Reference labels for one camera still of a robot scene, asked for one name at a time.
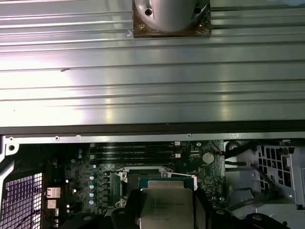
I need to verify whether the green motherboard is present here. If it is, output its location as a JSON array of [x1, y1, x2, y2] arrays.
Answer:
[[63, 140, 226, 229]]

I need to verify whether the silver CPU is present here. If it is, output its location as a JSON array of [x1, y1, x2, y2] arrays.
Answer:
[[138, 176, 196, 229]]

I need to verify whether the square brown base plate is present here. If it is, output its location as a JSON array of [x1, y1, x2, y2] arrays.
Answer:
[[132, 0, 212, 39]]

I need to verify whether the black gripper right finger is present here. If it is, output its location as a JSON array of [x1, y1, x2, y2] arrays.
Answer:
[[190, 190, 271, 229]]

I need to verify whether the thin metal locking lever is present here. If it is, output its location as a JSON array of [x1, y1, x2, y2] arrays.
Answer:
[[102, 167, 127, 174]]

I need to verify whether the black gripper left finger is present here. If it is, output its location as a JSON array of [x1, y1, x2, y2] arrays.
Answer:
[[59, 188, 144, 229]]

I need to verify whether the black PC case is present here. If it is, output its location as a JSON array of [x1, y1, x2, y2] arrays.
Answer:
[[0, 125, 305, 229]]

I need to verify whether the black RAM slot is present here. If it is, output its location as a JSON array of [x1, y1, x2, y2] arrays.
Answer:
[[90, 148, 182, 155], [90, 154, 182, 160], [90, 142, 182, 149], [90, 159, 182, 166]]

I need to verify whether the silver metal drive cage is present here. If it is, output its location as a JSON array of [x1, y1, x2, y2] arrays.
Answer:
[[256, 142, 305, 208]]

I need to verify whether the metal CPU socket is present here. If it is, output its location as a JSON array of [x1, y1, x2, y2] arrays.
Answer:
[[116, 166, 199, 210]]

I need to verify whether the silver coin battery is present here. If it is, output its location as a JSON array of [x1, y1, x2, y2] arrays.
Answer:
[[202, 152, 214, 165]]

